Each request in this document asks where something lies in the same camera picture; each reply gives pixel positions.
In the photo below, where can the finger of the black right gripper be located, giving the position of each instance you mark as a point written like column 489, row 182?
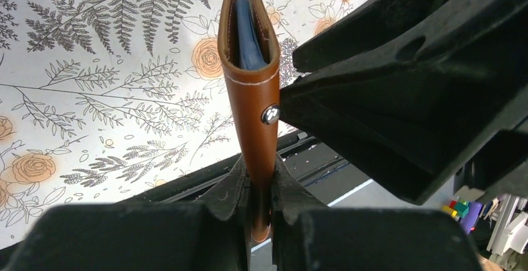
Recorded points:
column 413, row 91

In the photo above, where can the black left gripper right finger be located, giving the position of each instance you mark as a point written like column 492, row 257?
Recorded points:
column 309, row 235

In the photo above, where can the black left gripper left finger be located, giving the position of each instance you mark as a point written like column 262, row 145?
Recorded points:
column 209, row 233

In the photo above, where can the brown leather card holder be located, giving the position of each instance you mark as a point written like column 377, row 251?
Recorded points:
column 249, row 53

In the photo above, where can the colourful toy blocks pile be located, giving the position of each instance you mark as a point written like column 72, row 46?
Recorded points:
column 456, row 209

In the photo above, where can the floral patterned table mat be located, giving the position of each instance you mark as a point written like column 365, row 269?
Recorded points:
column 104, row 99

